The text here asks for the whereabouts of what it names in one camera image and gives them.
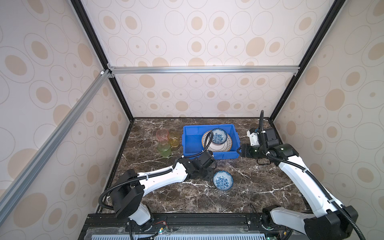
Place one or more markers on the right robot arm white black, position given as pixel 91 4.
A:
pixel 330 218

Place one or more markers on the yellow transparent cup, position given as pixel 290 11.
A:
pixel 174 139

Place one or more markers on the left diagonal aluminium frame bar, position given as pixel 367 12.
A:
pixel 21 184

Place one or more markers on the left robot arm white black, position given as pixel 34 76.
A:
pixel 125 197

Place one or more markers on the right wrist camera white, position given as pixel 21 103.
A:
pixel 253 137

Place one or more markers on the green transparent cup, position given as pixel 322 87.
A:
pixel 164 149

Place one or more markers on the pink transparent cup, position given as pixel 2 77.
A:
pixel 162 135

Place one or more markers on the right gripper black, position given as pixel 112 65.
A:
pixel 245 150

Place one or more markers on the horizontal aluminium frame bar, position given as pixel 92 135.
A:
pixel 205 70

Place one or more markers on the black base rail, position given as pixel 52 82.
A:
pixel 209 226

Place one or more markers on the blue floral ceramic bowl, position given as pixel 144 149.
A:
pixel 219 136

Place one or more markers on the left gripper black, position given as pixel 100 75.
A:
pixel 210 171

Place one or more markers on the blue plastic bin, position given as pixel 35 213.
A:
pixel 192 140

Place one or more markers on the dotted yellow rim plate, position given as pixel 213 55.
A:
pixel 225 147

